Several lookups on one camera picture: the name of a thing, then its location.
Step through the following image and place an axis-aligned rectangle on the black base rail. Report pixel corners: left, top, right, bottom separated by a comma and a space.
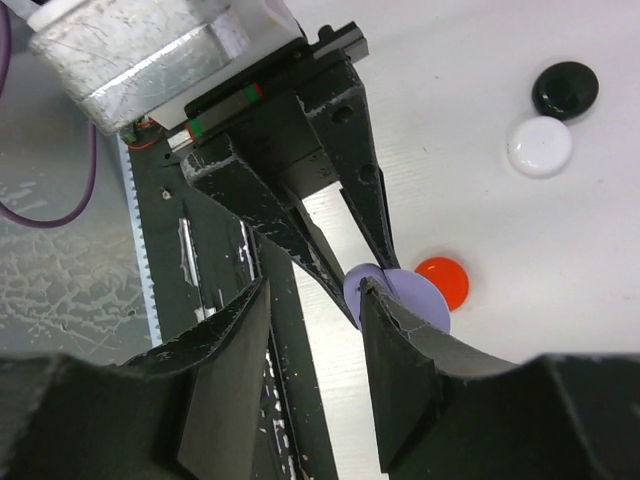
124, 141, 338, 479

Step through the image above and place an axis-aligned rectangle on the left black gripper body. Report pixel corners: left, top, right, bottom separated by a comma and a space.
169, 22, 368, 195

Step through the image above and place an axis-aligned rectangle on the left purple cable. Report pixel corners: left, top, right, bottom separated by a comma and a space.
0, 0, 99, 230

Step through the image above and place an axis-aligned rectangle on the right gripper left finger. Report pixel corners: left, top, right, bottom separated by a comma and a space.
1, 279, 271, 479

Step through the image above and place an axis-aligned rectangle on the blue cable duct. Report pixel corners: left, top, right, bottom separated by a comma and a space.
116, 137, 162, 347

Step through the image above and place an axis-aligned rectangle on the purple earbud case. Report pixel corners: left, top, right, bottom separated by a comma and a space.
343, 263, 451, 333

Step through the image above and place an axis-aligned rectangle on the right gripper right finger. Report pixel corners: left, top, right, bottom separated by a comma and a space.
361, 279, 639, 479

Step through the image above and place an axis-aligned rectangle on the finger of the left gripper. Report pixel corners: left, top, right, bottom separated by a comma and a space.
299, 64, 399, 268
182, 153, 355, 323

